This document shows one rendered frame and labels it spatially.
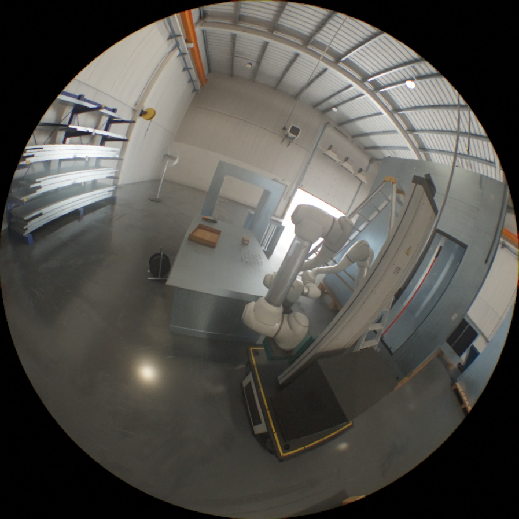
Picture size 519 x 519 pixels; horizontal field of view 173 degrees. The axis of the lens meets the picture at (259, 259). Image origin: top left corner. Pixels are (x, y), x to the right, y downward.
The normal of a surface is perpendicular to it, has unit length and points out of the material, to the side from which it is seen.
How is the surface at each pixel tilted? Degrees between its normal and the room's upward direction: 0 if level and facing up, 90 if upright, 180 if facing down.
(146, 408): 0
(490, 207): 90
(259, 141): 90
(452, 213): 90
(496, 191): 90
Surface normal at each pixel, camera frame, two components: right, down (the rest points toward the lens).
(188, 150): 0.17, 0.47
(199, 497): 0.38, -0.84
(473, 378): -0.91, -0.41
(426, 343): -0.91, -0.27
